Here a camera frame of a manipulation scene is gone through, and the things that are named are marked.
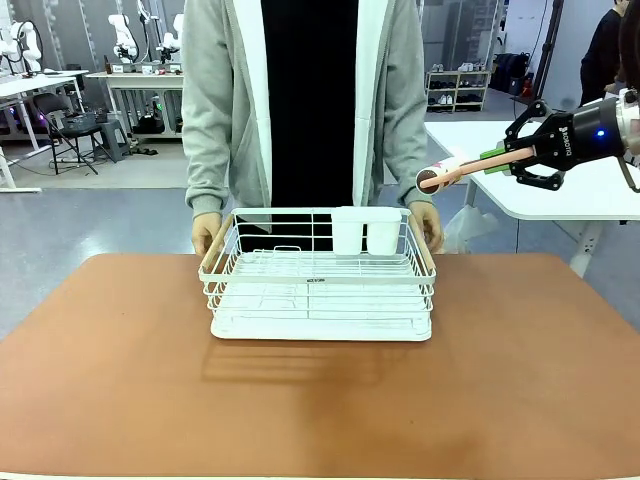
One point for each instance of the white desk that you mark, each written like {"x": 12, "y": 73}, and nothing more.
{"x": 35, "y": 87}

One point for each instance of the person's right hand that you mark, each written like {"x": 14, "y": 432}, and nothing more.
{"x": 205, "y": 234}

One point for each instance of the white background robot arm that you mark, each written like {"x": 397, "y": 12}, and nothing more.
{"x": 171, "y": 42}
{"x": 122, "y": 37}
{"x": 22, "y": 45}

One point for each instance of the person torso gray hoodie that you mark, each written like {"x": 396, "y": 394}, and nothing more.
{"x": 310, "y": 100}

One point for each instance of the black luggage bags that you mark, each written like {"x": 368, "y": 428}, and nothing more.
{"x": 511, "y": 72}

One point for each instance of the wooden shoe rack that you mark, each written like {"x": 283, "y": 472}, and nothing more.
{"x": 457, "y": 90}

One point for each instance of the gray plastic stool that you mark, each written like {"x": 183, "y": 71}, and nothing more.
{"x": 114, "y": 140}

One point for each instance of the red fire extinguisher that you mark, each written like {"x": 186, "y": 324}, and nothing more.
{"x": 526, "y": 86}

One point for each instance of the white side table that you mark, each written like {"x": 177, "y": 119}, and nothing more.
{"x": 565, "y": 200}

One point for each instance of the clear plastic bag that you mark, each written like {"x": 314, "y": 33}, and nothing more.
{"x": 467, "y": 227}

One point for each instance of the person's left forearm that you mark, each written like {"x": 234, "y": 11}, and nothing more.
{"x": 407, "y": 160}

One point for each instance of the white power strip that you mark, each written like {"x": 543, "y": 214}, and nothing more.
{"x": 590, "y": 245}

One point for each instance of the white utensil holder cup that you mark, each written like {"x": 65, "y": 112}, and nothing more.
{"x": 367, "y": 231}

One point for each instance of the black bag under workbench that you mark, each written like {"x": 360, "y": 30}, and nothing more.
{"x": 148, "y": 125}

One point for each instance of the person's left hand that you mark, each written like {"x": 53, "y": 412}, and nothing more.
{"x": 431, "y": 225}

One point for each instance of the bystander in black clothes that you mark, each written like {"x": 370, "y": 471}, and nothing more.
{"x": 602, "y": 55}

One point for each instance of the person's right forearm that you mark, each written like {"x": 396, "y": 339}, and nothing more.
{"x": 205, "y": 165}

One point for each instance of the black folding chair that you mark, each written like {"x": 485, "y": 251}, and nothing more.
{"x": 62, "y": 130}

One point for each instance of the black stand pole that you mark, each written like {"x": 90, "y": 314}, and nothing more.
{"x": 547, "y": 50}

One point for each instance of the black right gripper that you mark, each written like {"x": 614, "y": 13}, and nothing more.
{"x": 582, "y": 134}

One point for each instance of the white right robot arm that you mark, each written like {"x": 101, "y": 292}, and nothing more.
{"x": 631, "y": 117}

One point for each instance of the white drip tray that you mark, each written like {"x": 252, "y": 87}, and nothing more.
{"x": 320, "y": 332}

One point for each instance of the wooden top workbench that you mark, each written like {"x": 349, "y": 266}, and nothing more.
{"x": 140, "y": 80}

